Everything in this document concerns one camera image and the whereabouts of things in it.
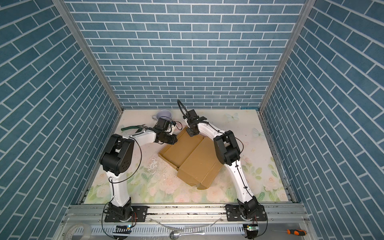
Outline aluminium front rail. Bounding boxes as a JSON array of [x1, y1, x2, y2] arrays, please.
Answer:
[[62, 202, 309, 224]]

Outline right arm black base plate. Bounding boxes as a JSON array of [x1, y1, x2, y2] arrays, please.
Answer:
[[225, 205, 268, 222]]

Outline aluminium corner post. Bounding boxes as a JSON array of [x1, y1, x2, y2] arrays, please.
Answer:
[[52, 0, 124, 114], [258, 0, 317, 113]]

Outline orange handled screwdriver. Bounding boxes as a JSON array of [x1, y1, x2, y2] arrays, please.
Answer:
[[274, 229, 307, 236]]

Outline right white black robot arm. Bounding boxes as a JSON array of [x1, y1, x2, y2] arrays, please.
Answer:
[[182, 110, 261, 219]]

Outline brown cardboard box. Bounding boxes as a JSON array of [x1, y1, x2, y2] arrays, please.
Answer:
[[158, 128, 223, 190]]

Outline aluminium corner post left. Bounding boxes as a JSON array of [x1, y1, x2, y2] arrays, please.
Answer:
[[52, 0, 124, 114]]

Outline clear plastic strip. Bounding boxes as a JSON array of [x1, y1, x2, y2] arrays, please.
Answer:
[[150, 218, 223, 231]]

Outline green handled pliers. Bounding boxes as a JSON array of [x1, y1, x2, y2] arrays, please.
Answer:
[[121, 125, 145, 133]]

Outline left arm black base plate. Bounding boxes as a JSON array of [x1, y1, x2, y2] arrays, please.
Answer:
[[103, 205, 148, 223]]

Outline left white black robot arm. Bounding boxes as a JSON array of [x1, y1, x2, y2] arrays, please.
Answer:
[[100, 117, 178, 210]]

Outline metal spoon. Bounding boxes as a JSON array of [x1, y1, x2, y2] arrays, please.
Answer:
[[169, 230, 205, 240]]

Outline clear tape roll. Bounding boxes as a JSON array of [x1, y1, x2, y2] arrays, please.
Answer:
[[64, 223, 92, 240]]

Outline aluminium corner post right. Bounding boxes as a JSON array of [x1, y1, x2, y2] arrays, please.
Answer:
[[258, 0, 317, 113]]

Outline lavender ceramic cup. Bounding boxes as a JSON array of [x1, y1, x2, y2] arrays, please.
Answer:
[[152, 110, 172, 121]]

